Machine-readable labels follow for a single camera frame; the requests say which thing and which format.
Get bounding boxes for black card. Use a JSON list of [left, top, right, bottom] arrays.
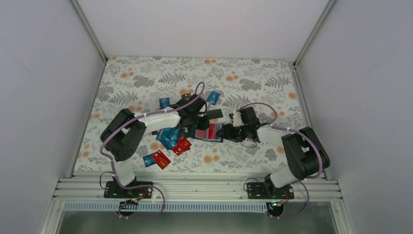
[[206, 109, 224, 120], [181, 93, 192, 100]]

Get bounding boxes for dark blue card holder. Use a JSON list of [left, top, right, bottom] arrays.
[[191, 123, 223, 143]]

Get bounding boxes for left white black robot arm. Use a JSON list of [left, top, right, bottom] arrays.
[[100, 95, 207, 197]]

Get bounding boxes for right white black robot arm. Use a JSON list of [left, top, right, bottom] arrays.
[[217, 107, 330, 198]]

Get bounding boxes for black card top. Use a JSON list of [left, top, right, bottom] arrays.
[[181, 93, 192, 100]]

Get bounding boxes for red VIP card front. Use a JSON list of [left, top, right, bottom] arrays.
[[172, 136, 191, 156]]

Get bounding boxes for blue card left pile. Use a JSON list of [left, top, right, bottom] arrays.
[[156, 127, 181, 150]]

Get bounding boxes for blue card upper left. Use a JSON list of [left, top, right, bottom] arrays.
[[159, 97, 170, 110]]

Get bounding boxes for light blue card far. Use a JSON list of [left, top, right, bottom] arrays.
[[206, 91, 221, 105]]

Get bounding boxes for red card left pile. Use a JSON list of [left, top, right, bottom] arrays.
[[151, 150, 171, 170]]

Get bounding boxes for blue card front bottom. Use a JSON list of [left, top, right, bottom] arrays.
[[142, 154, 156, 167]]

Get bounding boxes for floral patterned table mat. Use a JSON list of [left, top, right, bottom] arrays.
[[75, 57, 305, 173]]

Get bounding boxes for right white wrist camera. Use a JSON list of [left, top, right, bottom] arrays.
[[229, 110, 244, 127]]

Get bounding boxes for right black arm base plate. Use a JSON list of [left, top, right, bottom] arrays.
[[245, 182, 295, 200]]

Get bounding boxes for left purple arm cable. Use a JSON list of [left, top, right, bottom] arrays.
[[99, 81, 206, 221]]

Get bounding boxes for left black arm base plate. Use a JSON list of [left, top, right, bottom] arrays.
[[103, 181, 153, 199]]

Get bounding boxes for perforated grey cable duct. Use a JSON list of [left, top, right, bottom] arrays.
[[63, 201, 267, 213]]

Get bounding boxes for aluminium corner frame post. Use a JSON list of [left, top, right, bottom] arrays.
[[69, 0, 107, 64]]

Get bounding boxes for aluminium mounting rail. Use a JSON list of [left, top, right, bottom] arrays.
[[52, 171, 343, 202]]

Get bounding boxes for right aluminium frame post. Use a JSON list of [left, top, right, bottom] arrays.
[[293, 0, 337, 68]]

